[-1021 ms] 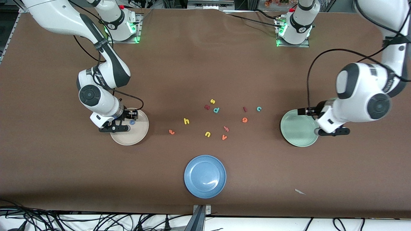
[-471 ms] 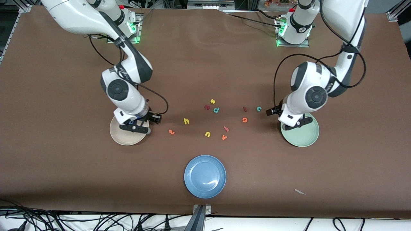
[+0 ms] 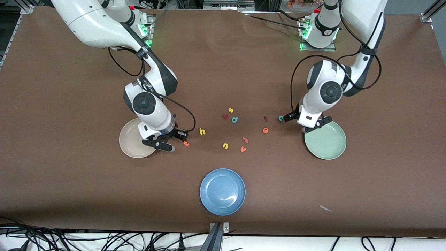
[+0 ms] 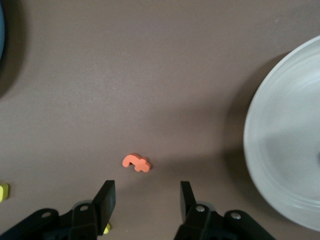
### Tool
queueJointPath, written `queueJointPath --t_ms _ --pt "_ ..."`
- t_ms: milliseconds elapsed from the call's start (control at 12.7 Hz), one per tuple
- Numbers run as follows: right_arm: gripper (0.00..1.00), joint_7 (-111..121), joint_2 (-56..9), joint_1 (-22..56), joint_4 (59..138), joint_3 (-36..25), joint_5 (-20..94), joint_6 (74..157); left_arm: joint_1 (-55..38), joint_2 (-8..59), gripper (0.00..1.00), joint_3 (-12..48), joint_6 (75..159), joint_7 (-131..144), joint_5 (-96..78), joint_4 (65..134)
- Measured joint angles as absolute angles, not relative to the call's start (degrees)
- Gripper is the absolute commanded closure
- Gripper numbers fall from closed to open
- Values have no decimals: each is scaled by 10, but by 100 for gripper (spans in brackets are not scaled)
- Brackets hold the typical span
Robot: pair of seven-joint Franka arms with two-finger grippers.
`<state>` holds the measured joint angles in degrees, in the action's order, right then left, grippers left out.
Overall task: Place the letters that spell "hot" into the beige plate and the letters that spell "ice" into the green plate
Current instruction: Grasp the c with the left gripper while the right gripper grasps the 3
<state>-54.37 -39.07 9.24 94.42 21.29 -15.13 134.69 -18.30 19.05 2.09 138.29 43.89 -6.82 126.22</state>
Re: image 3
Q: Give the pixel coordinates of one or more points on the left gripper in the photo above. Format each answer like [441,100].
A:
[291,116]

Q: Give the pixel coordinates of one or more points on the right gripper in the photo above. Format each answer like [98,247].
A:
[176,132]

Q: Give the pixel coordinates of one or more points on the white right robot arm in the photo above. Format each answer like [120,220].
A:
[94,24]

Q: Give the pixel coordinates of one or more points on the green plate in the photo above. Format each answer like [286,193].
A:
[327,143]

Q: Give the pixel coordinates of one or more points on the beige brown plate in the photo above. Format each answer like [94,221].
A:
[130,143]

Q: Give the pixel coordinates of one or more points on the teal foam letter d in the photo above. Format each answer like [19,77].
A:
[233,121]

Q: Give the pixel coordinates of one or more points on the blue plate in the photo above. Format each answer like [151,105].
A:
[222,191]

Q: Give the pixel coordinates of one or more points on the brown paper table cover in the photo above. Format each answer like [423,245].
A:
[223,69]

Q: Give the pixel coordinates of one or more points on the white paper scrap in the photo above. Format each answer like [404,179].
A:
[325,208]

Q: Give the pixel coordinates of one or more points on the orange floral clutter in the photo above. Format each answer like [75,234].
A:
[299,2]

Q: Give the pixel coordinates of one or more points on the silver power strip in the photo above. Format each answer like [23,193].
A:
[226,4]

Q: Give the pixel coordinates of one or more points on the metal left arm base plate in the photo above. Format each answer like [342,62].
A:
[317,49]

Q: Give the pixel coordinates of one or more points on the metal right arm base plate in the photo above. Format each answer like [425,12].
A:
[150,35]

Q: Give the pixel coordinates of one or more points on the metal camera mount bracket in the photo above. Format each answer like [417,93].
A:
[216,240]

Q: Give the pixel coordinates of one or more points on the aluminium frame rail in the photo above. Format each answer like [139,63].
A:
[425,16]
[28,9]

